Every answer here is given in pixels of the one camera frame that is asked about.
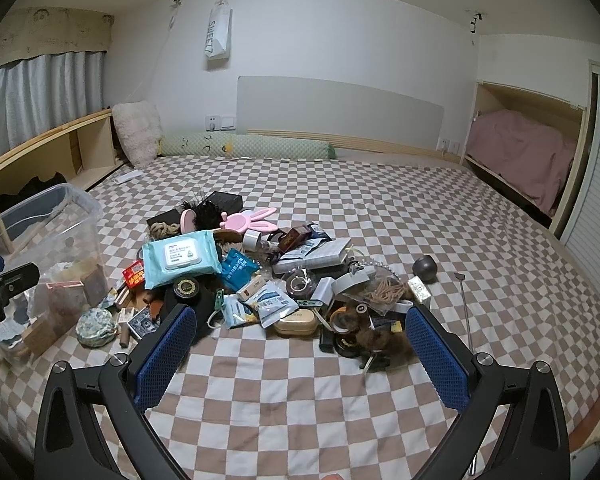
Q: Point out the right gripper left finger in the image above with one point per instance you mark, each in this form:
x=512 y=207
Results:
x=69 y=443

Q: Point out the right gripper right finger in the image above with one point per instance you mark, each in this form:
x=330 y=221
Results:
x=533 y=442

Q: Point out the floral fabric pouch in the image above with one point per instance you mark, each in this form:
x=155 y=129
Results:
x=95 y=328

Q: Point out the beige KINYO case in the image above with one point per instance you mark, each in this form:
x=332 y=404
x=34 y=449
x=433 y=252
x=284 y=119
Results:
x=302 y=323

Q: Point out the white clear plastic box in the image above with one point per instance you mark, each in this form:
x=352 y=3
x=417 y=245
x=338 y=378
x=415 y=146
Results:
x=328 y=254

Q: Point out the clear plastic storage bin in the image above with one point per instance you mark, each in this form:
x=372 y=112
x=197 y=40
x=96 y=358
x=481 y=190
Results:
x=57 y=231

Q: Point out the black clothing on shelf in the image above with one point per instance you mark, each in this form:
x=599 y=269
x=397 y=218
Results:
x=33 y=187

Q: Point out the red snack packet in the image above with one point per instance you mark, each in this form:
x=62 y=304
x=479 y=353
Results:
x=134 y=275

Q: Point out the wooden bedside shelf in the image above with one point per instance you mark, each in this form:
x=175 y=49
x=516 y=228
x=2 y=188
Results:
x=81 y=150

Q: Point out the grey window curtain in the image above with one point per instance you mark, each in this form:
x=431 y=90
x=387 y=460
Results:
x=45 y=92

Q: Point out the brown fur hair piece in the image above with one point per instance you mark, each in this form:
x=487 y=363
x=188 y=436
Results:
x=379 y=340

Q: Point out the white remote on bed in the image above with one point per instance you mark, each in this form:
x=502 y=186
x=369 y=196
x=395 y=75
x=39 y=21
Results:
x=129 y=176

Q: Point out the teal wet wipes pack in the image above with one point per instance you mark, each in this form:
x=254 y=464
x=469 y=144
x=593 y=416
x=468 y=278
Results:
x=165 y=261

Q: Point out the metal telescopic rod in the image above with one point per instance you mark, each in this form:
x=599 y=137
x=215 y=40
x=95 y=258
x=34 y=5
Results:
x=460 y=277

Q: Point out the black fabric bag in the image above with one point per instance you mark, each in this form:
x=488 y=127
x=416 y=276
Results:
x=188 y=290

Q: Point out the white fluffy pillow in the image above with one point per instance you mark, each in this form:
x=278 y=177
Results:
x=139 y=130

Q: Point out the green clothes clip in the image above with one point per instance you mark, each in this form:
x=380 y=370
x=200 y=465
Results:
x=216 y=318

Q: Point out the dark round ball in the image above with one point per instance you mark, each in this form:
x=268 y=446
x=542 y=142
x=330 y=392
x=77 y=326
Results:
x=426 y=269

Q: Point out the orange tape roll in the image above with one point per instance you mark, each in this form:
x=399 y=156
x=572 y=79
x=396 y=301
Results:
x=344 y=321

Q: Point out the black box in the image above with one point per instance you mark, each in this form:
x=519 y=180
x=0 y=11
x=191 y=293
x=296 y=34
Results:
x=226 y=202

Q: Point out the blue snack packet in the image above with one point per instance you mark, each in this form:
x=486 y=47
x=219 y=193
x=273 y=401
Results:
x=237 y=270

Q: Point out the grey cardboard box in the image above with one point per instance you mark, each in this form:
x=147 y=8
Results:
x=357 y=275

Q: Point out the white blue mask packet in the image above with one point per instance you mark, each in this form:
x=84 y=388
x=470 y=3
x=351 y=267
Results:
x=271 y=304

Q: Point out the white cream small box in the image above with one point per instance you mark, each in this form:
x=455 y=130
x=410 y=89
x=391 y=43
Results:
x=249 y=289

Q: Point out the green bolster pillow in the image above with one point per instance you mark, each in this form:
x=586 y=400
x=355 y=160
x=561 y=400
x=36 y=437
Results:
x=236 y=145

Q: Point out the pink bunny hand mirror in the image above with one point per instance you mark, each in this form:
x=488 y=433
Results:
x=239 y=222

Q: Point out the white power adapter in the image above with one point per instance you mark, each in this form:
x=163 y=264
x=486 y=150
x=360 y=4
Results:
x=324 y=291

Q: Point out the brown tape roll in wrap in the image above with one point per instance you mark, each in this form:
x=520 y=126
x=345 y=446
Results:
x=300 y=283

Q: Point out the pink blanket in alcove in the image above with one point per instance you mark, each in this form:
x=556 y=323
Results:
x=532 y=157

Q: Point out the grey headboard panel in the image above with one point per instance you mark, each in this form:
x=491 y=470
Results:
x=332 y=107

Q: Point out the white hanging paper bag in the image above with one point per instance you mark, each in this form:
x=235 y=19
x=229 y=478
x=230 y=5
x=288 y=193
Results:
x=217 y=46

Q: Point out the wall power outlet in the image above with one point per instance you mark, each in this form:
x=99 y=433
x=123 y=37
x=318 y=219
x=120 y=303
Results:
x=220 y=123

